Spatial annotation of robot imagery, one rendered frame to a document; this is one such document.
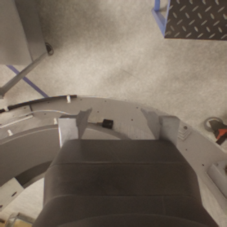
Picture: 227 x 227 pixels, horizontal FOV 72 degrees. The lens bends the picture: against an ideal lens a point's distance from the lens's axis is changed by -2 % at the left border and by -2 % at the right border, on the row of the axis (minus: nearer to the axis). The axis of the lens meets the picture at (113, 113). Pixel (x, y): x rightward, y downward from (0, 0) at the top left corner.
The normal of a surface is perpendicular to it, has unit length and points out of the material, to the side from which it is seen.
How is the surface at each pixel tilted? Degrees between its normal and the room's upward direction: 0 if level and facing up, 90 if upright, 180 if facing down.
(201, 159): 90
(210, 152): 90
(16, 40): 0
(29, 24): 0
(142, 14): 0
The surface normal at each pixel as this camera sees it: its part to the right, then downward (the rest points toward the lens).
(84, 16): -0.11, 0.64
